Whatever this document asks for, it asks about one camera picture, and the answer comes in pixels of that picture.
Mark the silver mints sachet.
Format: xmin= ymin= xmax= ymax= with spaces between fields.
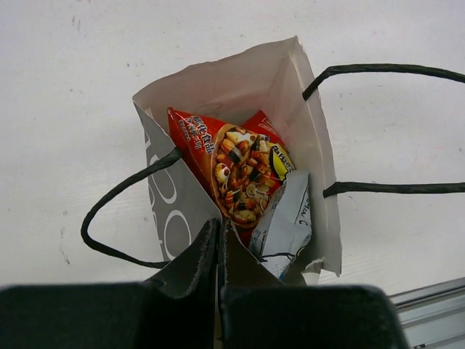
xmin=248 ymin=169 xmax=312 ymax=280

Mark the aluminium rail frame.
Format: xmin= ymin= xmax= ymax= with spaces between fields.
xmin=390 ymin=278 xmax=465 ymax=349

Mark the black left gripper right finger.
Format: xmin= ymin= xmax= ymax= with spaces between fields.
xmin=219 ymin=221 xmax=288 ymax=348

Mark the red snack packet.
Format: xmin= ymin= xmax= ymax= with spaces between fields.
xmin=167 ymin=108 xmax=295 ymax=229

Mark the white paper coffee bag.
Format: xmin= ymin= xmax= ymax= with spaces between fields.
xmin=81 ymin=37 xmax=464 ymax=286

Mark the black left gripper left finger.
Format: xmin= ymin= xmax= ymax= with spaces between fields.
xmin=144 ymin=219 xmax=218 ymax=348

